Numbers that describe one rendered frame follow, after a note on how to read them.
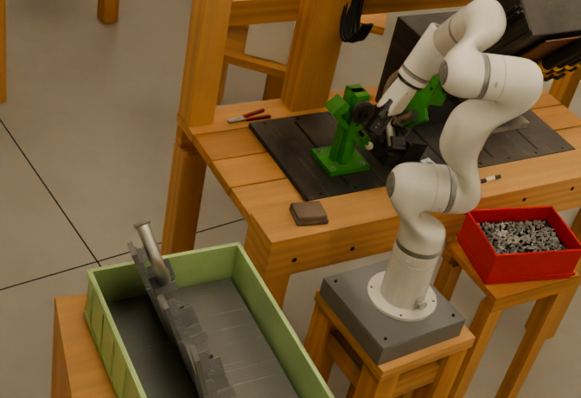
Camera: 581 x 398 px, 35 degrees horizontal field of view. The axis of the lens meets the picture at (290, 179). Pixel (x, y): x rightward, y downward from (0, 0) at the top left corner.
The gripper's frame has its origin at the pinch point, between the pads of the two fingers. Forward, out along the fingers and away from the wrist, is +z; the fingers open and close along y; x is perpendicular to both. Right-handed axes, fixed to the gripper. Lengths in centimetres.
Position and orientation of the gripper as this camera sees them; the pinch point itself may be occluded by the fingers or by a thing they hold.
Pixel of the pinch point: (379, 125)
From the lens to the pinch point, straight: 253.7
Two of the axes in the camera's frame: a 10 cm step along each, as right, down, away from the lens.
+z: -5.0, 7.5, 4.2
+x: 7.2, 6.4, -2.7
